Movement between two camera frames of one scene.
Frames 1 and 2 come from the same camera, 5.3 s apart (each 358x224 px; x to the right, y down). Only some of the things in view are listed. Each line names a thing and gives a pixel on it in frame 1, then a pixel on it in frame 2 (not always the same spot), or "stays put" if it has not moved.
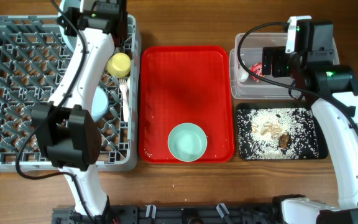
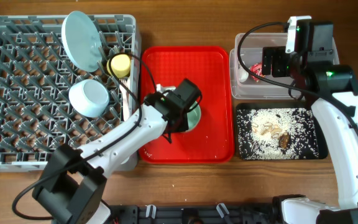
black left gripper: [71, 29] to [183, 124]
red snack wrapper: [257, 70] stays put
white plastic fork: [123, 86] stays put
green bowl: [187, 142] to [194, 117]
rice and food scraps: [276, 134] stays put
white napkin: [243, 74] stays put
